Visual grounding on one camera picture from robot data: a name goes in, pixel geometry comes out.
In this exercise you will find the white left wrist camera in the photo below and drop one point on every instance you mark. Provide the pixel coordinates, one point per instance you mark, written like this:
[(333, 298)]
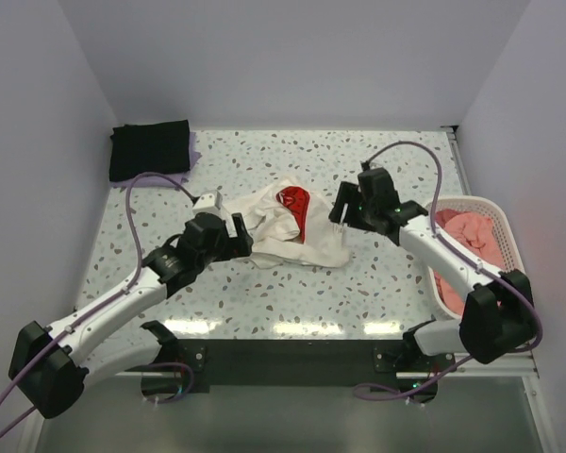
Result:
[(210, 202)]

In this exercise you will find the folded black t shirt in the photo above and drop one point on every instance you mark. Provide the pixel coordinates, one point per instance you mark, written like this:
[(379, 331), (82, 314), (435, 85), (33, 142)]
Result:
[(137, 132)]

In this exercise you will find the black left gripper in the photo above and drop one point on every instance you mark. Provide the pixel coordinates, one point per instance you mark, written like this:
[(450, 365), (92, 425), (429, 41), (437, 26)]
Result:
[(235, 246)]

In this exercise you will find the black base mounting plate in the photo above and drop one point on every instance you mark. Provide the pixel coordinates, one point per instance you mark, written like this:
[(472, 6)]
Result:
[(287, 363)]

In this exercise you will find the pink t shirt in basket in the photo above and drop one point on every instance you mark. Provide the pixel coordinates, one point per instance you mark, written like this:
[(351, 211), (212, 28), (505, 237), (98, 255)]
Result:
[(475, 232)]

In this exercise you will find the white plastic laundry basket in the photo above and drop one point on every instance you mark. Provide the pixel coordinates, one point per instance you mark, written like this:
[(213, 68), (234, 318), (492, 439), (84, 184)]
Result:
[(502, 234)]

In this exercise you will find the white t shirt red print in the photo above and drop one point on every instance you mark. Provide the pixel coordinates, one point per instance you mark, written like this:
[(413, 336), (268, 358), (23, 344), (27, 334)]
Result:
[(290, 224)]

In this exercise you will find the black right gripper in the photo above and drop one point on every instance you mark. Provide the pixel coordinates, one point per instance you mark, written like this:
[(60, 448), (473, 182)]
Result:
[(348, 192)]

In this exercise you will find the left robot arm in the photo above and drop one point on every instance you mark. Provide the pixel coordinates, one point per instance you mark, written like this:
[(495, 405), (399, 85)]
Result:
[(53, 365)]

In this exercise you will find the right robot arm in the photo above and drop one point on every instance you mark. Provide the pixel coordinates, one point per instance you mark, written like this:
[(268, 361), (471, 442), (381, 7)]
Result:
[(498, 310)]

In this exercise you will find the folded purple t shirt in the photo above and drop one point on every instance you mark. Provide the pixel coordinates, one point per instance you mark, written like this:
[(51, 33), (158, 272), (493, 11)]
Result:
[(172, 155)]

